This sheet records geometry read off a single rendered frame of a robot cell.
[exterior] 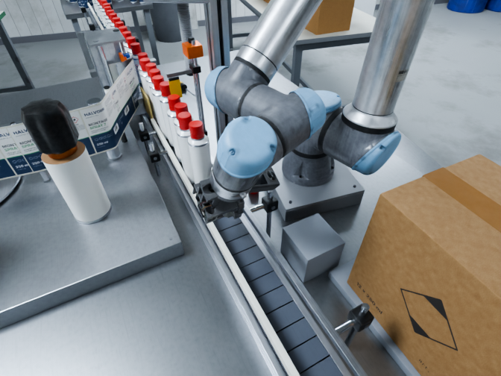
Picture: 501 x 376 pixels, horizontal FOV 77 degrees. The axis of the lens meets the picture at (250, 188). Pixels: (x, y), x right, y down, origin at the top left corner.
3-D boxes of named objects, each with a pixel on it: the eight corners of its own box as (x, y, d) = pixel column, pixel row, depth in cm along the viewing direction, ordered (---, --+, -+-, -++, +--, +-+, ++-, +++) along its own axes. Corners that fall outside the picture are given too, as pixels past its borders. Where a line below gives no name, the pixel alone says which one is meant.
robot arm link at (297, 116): (279, 71, 53) (229, 101, 48) (333, 93, 47) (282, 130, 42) (280, 110, 59) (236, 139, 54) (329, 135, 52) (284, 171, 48)
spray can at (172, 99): (173, 159, 97) (159, 96, 83) (186, 151, 99) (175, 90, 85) (183, 165, 94) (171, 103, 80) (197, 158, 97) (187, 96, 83)
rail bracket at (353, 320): (315, 354, 60) (330, 314, 48) (346, 336, 62) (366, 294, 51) (326, 371, 58) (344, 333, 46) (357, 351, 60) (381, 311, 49)
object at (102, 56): (106, 104, 122) (82, 33, 104) (140, 96, 126) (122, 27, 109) (113, 121, 113) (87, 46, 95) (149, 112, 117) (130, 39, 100)
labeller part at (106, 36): (84, 34, 105) (83, 31, 104) (118, 30, 108) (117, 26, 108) (89, 47, 96) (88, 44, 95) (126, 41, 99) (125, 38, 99)
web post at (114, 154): (106, 154, 98) (83, 98, 86) (121, 150, 100) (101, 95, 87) (108, 162, 95) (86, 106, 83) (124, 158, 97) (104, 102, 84)
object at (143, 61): (148, 113, 117) (134, 57, 103) (162, 110, 118) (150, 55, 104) (152, 120, 113) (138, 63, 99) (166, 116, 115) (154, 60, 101)
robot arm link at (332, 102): (308, 123, 91) (313, 79, 82) (347, 143, 84) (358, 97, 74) (279, 141, 85) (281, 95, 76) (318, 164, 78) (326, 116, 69)
